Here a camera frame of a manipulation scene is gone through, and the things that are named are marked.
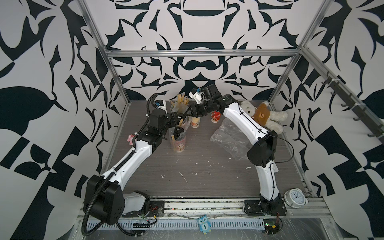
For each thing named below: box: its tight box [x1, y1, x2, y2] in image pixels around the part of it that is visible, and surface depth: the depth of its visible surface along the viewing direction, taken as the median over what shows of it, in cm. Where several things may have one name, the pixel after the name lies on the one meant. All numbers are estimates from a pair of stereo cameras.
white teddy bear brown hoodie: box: [240, 100, 288, 135], surface depth 104 cm
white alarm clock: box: [283, 188, 309, 209], surface depth 76 cm
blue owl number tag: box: [197, 214, 212, 235], surface depth 71 cm
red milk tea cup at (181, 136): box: [174, 130, 186, 140], surface depth 78 cm
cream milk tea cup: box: [191, 117, 201, 129], surface depth 102 cm
